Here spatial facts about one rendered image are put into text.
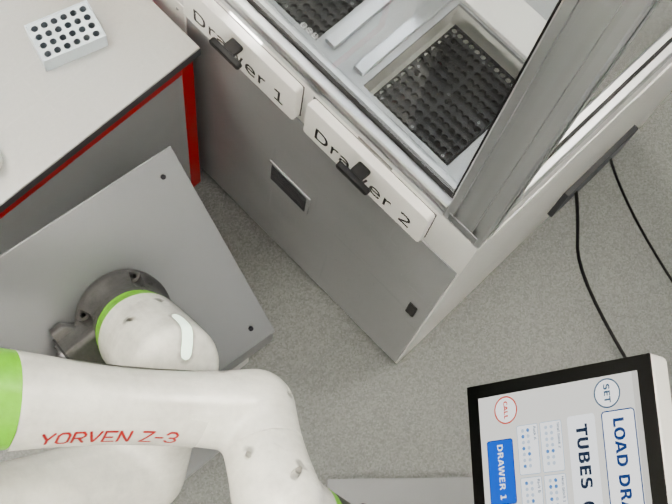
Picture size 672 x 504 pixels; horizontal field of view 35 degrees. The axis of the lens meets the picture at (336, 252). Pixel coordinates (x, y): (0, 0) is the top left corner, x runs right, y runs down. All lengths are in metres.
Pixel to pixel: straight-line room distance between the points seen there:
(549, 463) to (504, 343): 1.17
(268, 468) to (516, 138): 0.53
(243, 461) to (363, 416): 1.34
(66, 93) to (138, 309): 0.64
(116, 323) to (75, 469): 0.22
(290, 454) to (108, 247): 0.49
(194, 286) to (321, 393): 0.98
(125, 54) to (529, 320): 1.26
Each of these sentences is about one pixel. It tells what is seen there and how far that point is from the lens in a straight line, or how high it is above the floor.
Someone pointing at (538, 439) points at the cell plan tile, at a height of 1.06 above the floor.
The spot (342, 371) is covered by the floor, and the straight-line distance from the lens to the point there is 2.62.
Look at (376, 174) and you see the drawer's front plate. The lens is 1.78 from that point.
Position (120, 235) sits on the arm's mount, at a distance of 1.61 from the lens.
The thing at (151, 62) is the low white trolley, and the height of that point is 0.76.
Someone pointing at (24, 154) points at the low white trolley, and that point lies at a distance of 1.98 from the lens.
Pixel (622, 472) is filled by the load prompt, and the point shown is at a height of 1.15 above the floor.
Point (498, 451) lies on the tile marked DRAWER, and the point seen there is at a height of 1.00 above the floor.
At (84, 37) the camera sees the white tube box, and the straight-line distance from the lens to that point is 2.04.
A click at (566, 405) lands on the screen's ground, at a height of 1.10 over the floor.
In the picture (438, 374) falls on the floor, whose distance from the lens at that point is 2.65.
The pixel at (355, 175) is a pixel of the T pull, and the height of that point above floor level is 0.91.
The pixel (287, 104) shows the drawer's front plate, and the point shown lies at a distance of 1.88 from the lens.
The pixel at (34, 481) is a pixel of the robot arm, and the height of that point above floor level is 1.21.
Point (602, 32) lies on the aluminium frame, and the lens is 1.16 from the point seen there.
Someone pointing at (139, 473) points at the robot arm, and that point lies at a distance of 1.47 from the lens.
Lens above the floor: 2.55
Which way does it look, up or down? 71 degrees down
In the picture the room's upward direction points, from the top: 17 degrees clockwise
